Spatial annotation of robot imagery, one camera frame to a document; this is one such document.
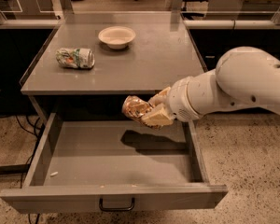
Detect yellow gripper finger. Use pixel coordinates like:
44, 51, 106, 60
141, 104, 175, 128
148, 87, 171, 106

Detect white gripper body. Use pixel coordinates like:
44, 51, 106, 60
166, 77, 202, 122

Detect crushed orange can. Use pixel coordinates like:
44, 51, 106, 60
122, 96, 152, 122

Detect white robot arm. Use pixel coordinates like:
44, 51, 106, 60
141, 47, 280, 126

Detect grey cabinet counter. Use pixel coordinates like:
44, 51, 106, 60
21, 23, 203, 98

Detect crushed green white can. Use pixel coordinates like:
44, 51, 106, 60
56, 48, 95, 69

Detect grey open drawer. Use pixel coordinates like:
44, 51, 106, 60
0, 113, 228, 214

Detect white paper bowl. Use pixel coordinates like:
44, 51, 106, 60
98, 26, 136, 49

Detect black drawer handle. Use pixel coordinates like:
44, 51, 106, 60
99, 198, 135, 212

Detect black floor cables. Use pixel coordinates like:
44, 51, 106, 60
13, 115, 45, 224

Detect glass partition with rail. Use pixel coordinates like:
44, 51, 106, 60
0, 0, 280, 30

